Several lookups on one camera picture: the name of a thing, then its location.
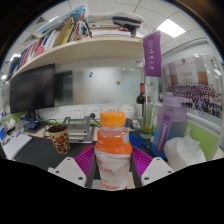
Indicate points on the white wall socket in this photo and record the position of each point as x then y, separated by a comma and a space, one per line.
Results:
111, 108
94, 111
77, 112

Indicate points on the flat round red coaster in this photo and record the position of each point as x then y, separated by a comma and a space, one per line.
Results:
86, 148

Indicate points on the small blue gadget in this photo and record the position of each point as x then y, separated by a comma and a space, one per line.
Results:
33, 125

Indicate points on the clear plastic box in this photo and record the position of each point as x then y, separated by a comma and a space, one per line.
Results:
22, 125

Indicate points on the small yellow glass sticker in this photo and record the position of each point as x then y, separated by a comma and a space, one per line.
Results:
118, 82

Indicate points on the white ceramic jar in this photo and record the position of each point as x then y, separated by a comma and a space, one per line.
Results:
127, 112

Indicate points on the blue glass sticker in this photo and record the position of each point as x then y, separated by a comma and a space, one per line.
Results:
90, 74

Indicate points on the purple water bottle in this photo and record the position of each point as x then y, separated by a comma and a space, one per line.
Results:
171, 126

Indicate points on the black computer monitor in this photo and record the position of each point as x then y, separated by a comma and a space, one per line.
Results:
31, 88

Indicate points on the tall clear drinking glass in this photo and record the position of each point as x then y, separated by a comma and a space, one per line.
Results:
147, 125

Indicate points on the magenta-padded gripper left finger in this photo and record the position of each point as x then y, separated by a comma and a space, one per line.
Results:
68, 168

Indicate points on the rectangular ceiling light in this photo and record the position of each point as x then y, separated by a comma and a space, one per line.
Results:
171, 28

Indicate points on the purple hanging banner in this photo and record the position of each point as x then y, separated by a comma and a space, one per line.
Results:
152, 55

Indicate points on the grey metal laptop stand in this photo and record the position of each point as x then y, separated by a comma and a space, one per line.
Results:
78, 128

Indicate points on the white open notebook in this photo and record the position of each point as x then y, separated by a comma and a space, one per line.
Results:
15, 145

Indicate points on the group photo poster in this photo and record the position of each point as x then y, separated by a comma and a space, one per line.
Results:
196, 86

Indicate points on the black desk mat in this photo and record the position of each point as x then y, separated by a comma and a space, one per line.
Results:
36, 151

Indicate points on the red floral paper cup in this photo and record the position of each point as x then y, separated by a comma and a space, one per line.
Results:
60, 140

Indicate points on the white tissue pack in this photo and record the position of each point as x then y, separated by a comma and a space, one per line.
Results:
183, 151

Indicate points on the dark wine bottle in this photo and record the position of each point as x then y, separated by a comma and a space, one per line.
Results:
141, 100

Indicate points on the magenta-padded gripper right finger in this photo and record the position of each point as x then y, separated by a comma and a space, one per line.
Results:
156, 168

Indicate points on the orange-capped drink bottle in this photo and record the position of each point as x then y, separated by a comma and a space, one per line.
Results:
112, 153

